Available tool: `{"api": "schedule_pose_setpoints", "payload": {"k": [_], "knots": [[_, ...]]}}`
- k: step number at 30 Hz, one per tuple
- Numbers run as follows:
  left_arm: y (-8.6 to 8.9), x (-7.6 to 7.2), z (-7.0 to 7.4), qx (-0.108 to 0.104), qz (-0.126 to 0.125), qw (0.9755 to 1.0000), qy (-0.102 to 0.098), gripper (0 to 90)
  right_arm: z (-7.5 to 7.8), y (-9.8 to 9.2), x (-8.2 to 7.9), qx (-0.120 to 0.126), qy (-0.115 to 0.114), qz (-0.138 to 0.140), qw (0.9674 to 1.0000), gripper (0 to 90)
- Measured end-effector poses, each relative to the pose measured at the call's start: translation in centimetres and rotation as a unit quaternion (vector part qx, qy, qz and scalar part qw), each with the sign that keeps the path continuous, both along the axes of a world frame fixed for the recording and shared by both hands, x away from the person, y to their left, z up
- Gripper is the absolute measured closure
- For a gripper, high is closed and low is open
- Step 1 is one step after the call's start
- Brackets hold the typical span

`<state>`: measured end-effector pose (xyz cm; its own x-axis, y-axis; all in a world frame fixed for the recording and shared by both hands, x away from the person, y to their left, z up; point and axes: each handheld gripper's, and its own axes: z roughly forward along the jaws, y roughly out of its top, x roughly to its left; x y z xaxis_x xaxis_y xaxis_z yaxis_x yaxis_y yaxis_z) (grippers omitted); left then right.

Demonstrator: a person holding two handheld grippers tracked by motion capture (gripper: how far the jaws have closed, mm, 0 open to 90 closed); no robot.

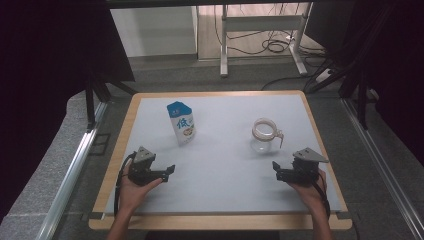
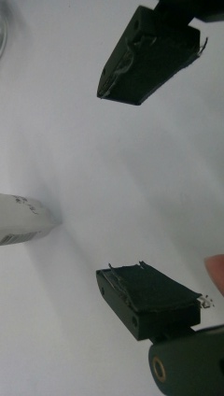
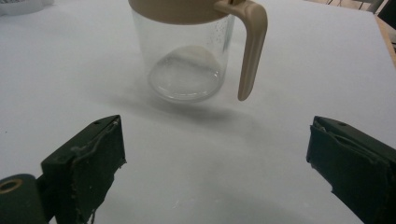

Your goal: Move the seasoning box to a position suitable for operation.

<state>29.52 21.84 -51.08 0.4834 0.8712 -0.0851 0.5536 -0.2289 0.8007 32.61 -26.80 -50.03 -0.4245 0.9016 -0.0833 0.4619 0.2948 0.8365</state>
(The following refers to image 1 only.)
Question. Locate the person's right hand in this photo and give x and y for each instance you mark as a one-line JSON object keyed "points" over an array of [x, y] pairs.
{"points": [[315, 195]]}

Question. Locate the black floor bracket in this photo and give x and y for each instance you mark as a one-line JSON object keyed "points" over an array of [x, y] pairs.
{"points": [[99, 144]]}

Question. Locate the aluminium floor rail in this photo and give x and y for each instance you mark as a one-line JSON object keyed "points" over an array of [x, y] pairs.
{"points": [[383, 166], [70, 180]]}

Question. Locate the white power strip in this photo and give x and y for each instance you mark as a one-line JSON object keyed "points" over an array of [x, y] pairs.
{"points": [[322, 75]]}

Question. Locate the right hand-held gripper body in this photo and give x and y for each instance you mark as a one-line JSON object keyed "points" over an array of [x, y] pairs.
{"points": [[303, 171]]}

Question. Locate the black tripod stand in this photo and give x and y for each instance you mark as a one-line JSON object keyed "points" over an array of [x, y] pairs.
{"points": [[361, 96], [90, 100]]}

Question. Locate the white metal desk frame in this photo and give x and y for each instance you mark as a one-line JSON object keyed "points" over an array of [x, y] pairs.
{"points": [[263, 23]]}

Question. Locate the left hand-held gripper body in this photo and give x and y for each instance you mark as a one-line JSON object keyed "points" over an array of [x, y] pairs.
{"points": [[141, 171]]}

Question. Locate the clear glass jar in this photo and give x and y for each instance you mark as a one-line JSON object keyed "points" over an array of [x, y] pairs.
{"points": [[265, 133]]}

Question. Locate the white and blue stand-up pouch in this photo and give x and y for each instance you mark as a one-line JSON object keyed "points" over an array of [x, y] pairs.
{"points": [[182, 125]]}

